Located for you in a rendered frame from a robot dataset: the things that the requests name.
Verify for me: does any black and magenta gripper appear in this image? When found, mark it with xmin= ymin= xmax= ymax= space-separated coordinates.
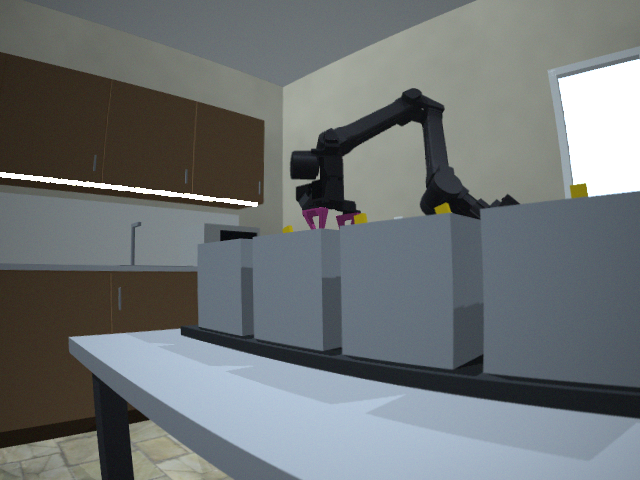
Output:
xmin=302 ymin=177 xmax=361 ymax=230

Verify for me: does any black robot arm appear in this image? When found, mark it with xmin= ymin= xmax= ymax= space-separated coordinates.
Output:
xmin=290 ymin=88 xmax=500 ymax=219

